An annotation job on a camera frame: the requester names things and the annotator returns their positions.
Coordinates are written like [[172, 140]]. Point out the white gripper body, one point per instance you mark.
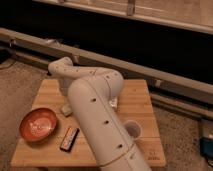
[[64, 84]]

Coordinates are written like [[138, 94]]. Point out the white sponge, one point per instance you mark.
[[66, 110]]

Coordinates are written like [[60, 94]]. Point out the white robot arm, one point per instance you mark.
[[88, 95]]

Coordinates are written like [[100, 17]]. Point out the orange ceramic bowl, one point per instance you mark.
[[38, 124]]

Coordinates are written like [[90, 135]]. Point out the black remote control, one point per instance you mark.
[[69, 139]]

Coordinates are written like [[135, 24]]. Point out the wooden table board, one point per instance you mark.
[[134, 104]]

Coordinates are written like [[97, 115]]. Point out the white cup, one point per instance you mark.
[[133, 128]]

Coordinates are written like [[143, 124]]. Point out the blue object on floor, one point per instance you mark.
[[206, 147]]

